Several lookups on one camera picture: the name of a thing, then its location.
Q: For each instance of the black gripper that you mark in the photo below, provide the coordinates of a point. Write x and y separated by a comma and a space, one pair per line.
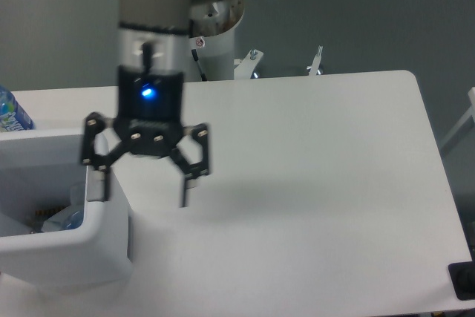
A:
149, 122

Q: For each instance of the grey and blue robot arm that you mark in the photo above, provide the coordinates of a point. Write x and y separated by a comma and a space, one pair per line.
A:
153, 58

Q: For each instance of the white trash can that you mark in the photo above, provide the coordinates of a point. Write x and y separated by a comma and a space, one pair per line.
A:
88, 242

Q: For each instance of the blue snack packet in bin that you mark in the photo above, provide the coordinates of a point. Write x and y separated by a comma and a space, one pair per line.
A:
37, 219

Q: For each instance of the blue labelled bottle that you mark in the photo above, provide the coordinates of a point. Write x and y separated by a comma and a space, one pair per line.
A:
13, 116

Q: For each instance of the black clamp at table edge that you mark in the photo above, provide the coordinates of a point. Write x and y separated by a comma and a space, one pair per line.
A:
462, 277

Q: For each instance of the white frame at right edge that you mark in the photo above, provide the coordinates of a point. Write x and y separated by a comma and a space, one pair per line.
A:
460, 129

